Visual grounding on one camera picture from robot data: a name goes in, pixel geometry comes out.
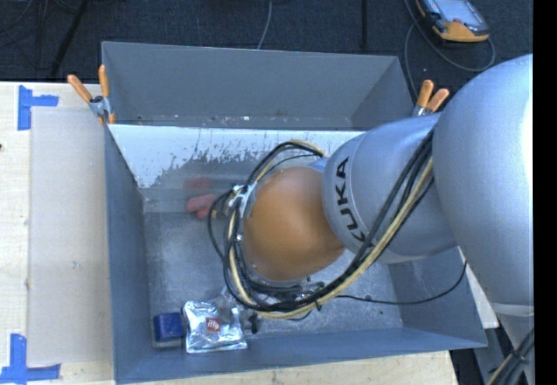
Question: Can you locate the silver foil packet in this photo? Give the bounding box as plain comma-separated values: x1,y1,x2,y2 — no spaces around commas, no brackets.
182,298,250,355

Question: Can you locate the grey metal bin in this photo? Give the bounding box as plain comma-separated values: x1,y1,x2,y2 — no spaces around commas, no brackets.
100,41,489,385

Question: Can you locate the blue sponge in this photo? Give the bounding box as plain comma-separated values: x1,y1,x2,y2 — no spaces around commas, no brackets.
151,312,186,349

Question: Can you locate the orange-red toy food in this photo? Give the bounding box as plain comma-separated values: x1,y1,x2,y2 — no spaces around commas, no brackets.
185,192,219,220

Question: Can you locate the pale flat board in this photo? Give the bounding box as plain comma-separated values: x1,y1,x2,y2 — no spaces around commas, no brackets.
26,106,115,369

